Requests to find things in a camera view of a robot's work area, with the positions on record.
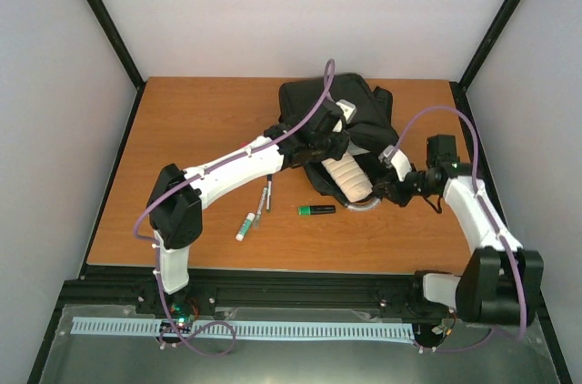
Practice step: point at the clear pen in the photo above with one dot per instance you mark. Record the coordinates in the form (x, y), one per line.
(260, 208)

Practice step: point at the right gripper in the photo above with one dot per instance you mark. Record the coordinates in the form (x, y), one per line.
(397, 196)

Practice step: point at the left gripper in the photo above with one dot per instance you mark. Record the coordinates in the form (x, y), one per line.
(336, 153)

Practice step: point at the left black frame post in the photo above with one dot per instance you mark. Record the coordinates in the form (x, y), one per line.
(116, 41)

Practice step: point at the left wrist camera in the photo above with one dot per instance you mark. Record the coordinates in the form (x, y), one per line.
(349, 111)

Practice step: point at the white glue stick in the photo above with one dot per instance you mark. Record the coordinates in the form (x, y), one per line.
(246, 225)

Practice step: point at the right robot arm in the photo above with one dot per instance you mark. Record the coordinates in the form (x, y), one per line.
(477, 229)

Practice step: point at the black mounting rail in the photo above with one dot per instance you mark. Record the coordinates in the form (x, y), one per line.
(210, 291)

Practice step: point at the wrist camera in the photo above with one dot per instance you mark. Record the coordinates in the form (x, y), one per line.
(393, 157)
(349, 111)

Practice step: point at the right black frame post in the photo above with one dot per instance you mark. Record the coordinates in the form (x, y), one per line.
(487, 43)

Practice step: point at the beige ribbed pencil case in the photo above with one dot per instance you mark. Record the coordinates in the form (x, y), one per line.
(349, 177)

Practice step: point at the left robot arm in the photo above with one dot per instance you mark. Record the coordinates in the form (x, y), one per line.
(172, 220)

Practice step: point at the light blue cable duct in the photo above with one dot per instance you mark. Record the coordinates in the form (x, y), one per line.
(246, 330)

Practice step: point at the green highlighter marker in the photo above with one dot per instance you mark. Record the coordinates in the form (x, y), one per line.
(314, 210)

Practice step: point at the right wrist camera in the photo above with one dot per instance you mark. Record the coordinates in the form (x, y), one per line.
(393, 157)

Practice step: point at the black student backpack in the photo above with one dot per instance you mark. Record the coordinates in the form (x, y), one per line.
(370, 132)

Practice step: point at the black frame post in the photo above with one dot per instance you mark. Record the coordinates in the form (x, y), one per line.
(116, 41)
(487, 43)

